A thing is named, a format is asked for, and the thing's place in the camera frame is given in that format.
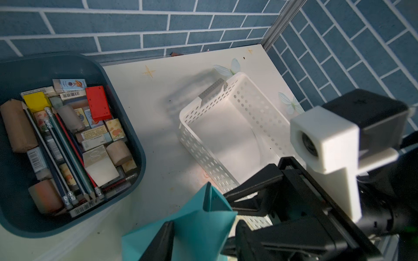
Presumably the brown small box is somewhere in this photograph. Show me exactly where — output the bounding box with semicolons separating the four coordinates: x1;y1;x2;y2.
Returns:
1;99;38;153

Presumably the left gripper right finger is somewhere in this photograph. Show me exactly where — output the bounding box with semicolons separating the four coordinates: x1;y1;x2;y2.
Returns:
235;220;271;261

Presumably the white perforated plastic basket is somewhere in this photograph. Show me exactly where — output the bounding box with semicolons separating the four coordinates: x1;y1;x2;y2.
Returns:
179;72;306;229

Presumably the yellow small box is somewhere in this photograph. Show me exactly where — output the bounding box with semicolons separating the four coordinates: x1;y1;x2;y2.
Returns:
24;92;52;113

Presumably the teal insulated delivery bag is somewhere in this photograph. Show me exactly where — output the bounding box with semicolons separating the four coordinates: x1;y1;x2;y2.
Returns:
121;182;237;261

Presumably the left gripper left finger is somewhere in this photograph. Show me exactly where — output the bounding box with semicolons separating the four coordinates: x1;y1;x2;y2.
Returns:
139;221;175;261

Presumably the red small box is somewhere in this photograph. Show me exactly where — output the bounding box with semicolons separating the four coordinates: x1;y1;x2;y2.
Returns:
85;86;112;121

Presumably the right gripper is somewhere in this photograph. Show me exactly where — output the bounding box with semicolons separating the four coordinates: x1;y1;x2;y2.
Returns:
222;157;382;261

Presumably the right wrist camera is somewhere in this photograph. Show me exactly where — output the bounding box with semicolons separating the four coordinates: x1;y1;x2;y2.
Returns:
290;89;414;222

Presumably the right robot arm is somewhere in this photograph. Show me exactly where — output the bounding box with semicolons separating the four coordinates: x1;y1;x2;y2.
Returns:
222;129;418;261

